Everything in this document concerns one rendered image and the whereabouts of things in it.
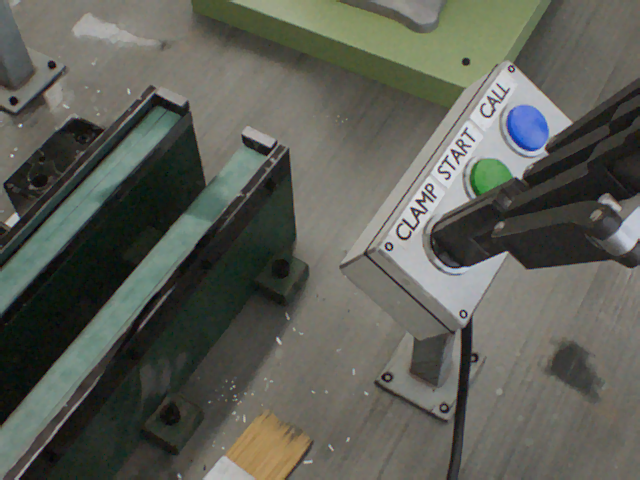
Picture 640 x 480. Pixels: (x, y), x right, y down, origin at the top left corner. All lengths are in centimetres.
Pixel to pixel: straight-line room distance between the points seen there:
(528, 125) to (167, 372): 35
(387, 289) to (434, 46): 47
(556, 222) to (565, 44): 66
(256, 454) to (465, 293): 28
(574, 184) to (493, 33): 58
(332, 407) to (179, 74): 41
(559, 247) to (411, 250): 13
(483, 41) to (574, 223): 61
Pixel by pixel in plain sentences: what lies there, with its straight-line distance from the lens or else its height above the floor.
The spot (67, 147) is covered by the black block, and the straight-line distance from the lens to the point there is 89.
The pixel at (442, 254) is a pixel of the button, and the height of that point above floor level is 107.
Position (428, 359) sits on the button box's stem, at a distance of 75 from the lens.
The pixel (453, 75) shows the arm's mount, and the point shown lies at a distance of 95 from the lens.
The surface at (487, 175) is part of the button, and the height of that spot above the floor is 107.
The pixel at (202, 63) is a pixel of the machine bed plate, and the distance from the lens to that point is 102.
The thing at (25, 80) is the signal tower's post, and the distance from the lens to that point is 105.
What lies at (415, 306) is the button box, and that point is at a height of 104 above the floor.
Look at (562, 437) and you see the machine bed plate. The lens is 79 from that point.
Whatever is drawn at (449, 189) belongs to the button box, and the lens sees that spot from 55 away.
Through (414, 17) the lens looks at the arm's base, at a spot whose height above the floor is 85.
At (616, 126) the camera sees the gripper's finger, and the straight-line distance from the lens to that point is 43.
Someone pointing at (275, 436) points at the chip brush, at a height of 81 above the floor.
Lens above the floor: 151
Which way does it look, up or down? 55 degrees down
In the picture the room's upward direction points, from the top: 3 degrees counter-clockwise
